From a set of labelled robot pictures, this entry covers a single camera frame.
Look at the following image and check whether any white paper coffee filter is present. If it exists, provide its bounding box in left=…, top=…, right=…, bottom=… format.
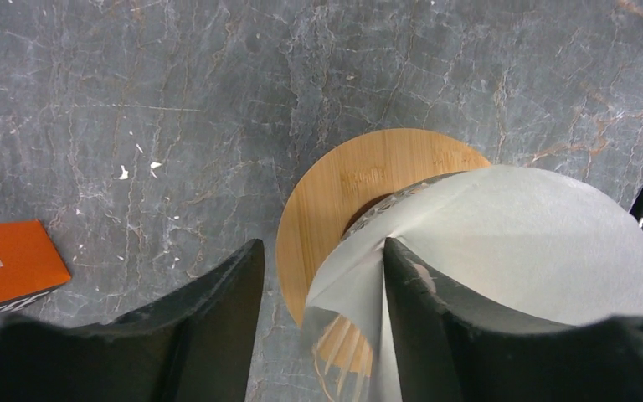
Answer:
left=316, top=165, right=643, bottom=401

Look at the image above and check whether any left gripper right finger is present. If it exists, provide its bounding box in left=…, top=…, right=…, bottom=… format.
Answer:
left=383, top=238, right=643, bottom=401

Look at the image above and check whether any orange coffee filter box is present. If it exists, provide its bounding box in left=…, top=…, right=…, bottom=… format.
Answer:
left=0, top=220, right=72, bottom=312

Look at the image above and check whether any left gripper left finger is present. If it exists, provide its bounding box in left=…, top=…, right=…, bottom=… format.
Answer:
left=0, top=239, right=265, bottom=401

